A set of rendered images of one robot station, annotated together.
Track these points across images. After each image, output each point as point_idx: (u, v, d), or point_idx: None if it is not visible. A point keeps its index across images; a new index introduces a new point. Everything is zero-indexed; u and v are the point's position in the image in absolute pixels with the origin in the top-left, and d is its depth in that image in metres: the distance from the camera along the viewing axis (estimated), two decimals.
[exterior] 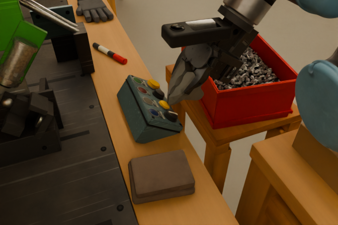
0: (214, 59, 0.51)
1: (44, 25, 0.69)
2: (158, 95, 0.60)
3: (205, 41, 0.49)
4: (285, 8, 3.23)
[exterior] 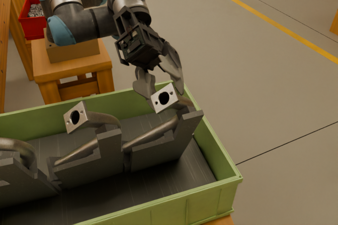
0: None
1: None
2: None
3: None
4: None
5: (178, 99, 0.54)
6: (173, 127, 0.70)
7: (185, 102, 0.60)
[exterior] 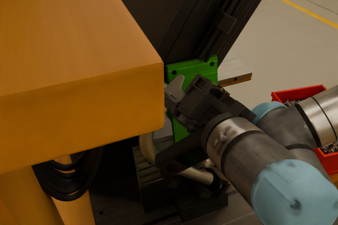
0: None
1: None
2: None
3: None
4: (307, 29, 3.45)
5: None
6: None
7: None
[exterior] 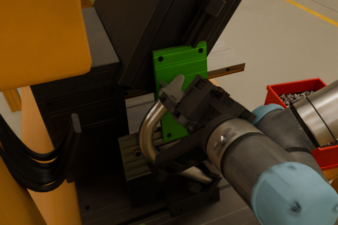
0: None
1: None
2: None
3: None
4: (306, 26, 3.42)
5: (160, 80, 0.58)
6: None
7: (151, 107, 0.58)
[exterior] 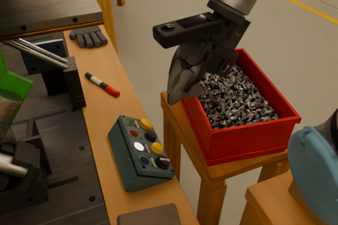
0: (209, 54, 0.51)
1: (33, 60, 0.67)
2: (150, 137, 0.58)
3: (198, 38, 0.49)
4: (284, 15, 3.21)
5: None
6: None
7: None
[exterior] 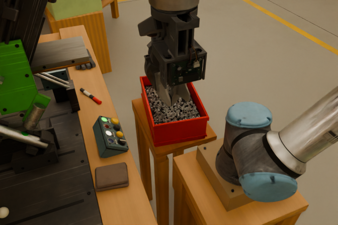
0: (151, 51, 0.49)
1: (48, 82, 1.10)
2: (115, 128, 1.01)
3: (147, 30, 0.50)
4: (259, 27, 3.64)
5: None
6: None
7: None
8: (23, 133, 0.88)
